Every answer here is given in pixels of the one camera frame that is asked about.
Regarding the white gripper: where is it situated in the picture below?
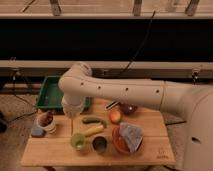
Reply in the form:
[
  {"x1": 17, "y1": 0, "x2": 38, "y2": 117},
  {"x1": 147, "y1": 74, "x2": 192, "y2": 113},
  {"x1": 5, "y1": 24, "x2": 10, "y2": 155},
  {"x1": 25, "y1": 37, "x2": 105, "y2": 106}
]
[{"x1": 61, "y1": 95, "x2": 85, "y2": 119}]

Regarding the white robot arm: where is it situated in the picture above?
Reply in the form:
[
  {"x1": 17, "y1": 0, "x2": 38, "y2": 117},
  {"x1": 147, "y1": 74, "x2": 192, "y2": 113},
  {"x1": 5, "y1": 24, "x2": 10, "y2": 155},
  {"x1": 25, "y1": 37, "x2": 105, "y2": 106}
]
[{"x1": 58, "y1": 62, "x2": 213, "y2": 171}]

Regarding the green plastic cup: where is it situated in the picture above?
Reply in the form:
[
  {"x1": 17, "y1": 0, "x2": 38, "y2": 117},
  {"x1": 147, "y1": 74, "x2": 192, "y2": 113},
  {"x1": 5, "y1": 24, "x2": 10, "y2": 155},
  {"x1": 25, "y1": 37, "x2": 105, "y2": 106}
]
[{"x1": 70, "y1": 133, "x2": 85, "y2": 150}]

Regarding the small metal cup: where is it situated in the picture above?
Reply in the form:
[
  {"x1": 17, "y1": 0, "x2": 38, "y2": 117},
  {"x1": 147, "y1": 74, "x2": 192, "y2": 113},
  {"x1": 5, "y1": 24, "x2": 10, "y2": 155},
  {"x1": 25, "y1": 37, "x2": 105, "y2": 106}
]
[{"x1": 92, "y1": 136, "x2": 107, "y2": 154}]

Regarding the green cucumber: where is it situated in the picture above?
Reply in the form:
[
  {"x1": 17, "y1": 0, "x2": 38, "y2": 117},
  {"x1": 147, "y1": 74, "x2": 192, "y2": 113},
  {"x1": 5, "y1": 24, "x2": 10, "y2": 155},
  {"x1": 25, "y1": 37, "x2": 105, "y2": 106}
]
[{"x1": 81, "y1": 117, "x2": 107, "y2": 128}]

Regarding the green plastic tray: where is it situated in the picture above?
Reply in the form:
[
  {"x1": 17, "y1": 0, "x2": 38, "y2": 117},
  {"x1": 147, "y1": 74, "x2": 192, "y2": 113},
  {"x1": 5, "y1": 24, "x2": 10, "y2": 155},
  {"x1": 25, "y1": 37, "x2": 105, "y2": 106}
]
[{"x1": 35, "y1": 75, "x2": 93, "y2": 113}]

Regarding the yellow banana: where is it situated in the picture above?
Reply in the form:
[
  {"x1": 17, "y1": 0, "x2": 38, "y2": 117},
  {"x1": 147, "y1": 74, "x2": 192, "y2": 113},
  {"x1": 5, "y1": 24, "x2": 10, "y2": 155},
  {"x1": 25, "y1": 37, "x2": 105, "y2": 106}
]
[{"x1": 83, "y1": 125, "x2": 104, "y2": 137}]

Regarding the red yellow apple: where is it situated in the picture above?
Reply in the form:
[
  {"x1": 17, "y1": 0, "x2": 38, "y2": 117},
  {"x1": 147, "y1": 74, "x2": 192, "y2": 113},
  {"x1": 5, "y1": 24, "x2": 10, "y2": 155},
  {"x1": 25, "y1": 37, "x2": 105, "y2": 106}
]
[{"x1": 109, "y1": 109, "x2": 121, "y2": 124}]

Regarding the dark brown bowl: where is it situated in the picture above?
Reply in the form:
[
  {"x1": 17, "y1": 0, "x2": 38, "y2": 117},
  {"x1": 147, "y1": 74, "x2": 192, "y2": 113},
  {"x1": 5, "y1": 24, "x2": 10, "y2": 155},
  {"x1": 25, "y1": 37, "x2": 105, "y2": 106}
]
[{"x1": 120, "y1": 103, "x2": 137, "y2": 115}]

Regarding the red bowl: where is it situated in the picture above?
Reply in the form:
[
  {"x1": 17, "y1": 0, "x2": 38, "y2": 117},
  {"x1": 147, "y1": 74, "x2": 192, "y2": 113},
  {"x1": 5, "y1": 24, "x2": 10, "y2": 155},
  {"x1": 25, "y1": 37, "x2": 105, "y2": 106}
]
[{"x1": 112, "y1": 126, "x2": 133, "y2": 155}]

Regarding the grey blue cloth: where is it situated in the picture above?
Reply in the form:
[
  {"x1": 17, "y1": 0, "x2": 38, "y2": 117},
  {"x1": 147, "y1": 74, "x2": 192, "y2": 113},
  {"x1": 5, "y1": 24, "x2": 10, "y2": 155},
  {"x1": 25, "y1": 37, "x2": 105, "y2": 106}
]
[{"x1": 119, "y1": 122, "x2": 143, "y2": 153}]

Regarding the black handled knife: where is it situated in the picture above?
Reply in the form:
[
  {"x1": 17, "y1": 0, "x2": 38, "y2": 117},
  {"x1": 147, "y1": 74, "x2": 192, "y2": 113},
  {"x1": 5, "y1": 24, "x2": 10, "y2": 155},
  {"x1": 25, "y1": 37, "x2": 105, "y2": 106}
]
[{"x1": 105, "y1": 102, "x2": 119, "y2": 110}]

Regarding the black cable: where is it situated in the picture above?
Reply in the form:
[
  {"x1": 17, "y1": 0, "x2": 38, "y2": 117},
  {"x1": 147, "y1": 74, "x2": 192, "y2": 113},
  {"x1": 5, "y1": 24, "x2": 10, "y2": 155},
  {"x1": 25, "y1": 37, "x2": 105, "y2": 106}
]
[{"x1": 118, "y1": 9, "x2": 157, "y2": 76}]

